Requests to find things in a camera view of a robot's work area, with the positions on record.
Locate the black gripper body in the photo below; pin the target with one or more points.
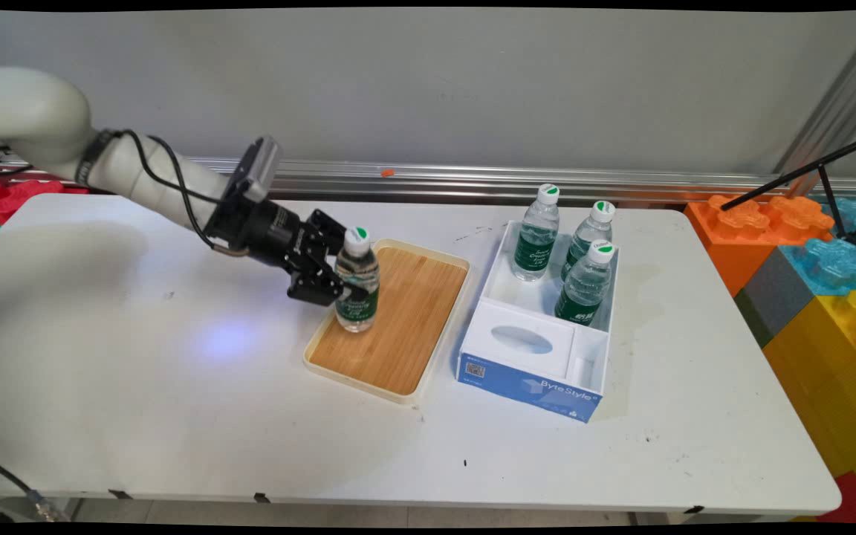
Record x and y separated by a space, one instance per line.
261 230

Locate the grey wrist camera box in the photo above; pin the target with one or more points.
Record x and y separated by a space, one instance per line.
257 167

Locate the black tripod stand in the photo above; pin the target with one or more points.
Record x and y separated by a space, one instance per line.
829 182

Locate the grey giant building block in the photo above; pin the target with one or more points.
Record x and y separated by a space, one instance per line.
773 293

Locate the red giant building block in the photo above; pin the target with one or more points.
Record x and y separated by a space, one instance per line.
855 501

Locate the light blue giant building block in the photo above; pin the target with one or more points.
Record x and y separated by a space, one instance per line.
837 260

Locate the white and blue cardboard box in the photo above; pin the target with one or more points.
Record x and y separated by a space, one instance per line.
528 360

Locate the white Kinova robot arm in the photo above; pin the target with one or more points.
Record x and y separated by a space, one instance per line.
34 119

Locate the yellow giant building block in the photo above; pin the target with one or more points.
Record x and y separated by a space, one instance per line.
829 379

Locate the aluminium frame rail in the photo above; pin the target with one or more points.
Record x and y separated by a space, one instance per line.
547 180

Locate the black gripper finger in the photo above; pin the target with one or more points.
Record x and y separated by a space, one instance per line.
328 230
316 286

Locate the bamboo tray with cream rim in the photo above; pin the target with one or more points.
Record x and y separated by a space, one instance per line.
406 319

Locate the orange giant building block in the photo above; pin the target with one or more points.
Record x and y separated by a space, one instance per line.
744 238

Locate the water bottle with green label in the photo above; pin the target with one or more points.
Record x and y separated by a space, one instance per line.
358 286
590 230
585 290
537 238

